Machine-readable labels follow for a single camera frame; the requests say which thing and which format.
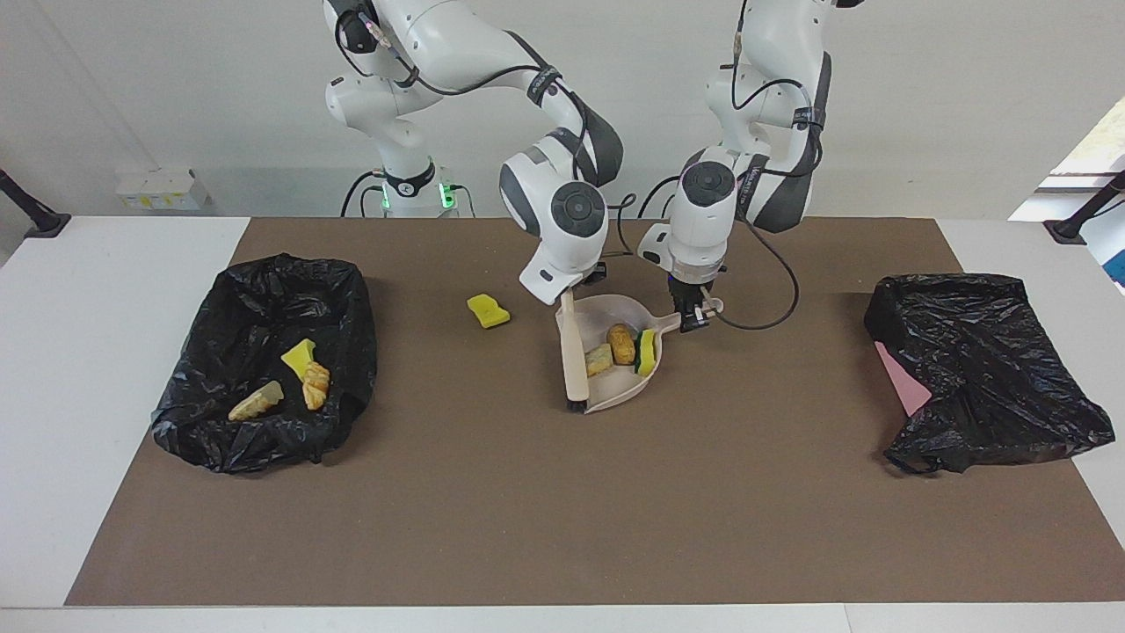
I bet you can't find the black camera stand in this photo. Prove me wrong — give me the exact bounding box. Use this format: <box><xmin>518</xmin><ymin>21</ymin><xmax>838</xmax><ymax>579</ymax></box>
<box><xmin>1043</xmin><ymin>170</ymin><xmax>1125</xmax><ymax>245</ymax></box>
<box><xmin>0</xmin><ymin>169</ymin><xmax>71</xmax><ymax>240</ymax></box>

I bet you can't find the brown table mat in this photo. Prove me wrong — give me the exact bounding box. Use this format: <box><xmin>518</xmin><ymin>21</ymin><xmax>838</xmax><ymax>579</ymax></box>
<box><xmin>64</xmin><ymin>217</ymin><xmax>1125</xmax><ymax>608</ymax></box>

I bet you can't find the orange striped foam chunk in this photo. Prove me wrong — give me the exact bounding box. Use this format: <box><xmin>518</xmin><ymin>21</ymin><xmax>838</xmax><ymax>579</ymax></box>
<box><xmin>301</xmin><ymin>360</ymin><xmax>331</xmax><ymax>411</ymax></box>

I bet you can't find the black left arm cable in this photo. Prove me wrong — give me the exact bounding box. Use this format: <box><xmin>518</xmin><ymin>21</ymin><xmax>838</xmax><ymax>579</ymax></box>
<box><xmin>703</xmin><ymin>0</ymin><xmax>831</xmax><ymax>331</ymax></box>

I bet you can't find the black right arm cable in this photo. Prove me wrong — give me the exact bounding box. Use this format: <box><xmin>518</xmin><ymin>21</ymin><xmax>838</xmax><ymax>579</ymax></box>
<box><xmin>334</xmin><ymin>0</ymin><xmax>641</xmax><ymax>258</ymax></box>

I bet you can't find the beige hand brush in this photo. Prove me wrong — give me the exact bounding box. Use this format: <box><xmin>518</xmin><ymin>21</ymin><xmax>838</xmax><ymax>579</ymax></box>
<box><xmin>559</xmin><ymin>290</ymin><xmax>592</xmax><ymax>414</ymax></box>

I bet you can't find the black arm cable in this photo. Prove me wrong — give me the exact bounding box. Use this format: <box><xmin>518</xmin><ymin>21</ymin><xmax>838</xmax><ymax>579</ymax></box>
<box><xmin>334</xmin><ymin>0</ymin><xmax>641</xmax><ymax>258</ymax></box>
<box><xmin>703</xmin><ymin>0</ymin><xmax>831</xmax><ymax>331</ymax></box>

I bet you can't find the pink plastic bin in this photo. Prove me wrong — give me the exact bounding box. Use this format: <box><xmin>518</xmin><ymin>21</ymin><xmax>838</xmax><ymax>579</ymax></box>
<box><xmin>874</xmin><ymin>341</ymin><xmax>933</xmax><ymax>418</ymax></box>

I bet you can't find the black plastic trash bag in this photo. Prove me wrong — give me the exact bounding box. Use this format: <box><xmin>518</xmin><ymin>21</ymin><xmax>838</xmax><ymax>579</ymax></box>
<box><xmin>150</xmin><ymin>254</ymin><xmax>379</xmax><ymax>476</ymax></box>
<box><xmin>864</xmin><ymin>273</ymin><xmax>1115</xmax><ymax>476</ymax></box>

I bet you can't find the pale green foam chunk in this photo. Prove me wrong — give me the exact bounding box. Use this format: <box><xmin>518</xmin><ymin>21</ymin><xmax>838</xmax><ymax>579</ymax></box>
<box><xmin>228</xmin><ymin>380</ymin><xmax>286</xmax><ymax>422</ymax></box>

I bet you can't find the beige plastic dustpan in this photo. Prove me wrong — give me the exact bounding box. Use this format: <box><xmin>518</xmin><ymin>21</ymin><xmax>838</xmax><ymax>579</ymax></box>
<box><xmin>555</xmin><ymin>294</ymin><xmax>724</xmax><ymax>415</ymax></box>

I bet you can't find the white wall socket box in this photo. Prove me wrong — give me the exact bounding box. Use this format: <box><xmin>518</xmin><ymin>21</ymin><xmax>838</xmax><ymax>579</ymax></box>
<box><xmin>115</xmin><ymin>169</ymin><xmax>212</xmax><ymax>212</ymax></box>

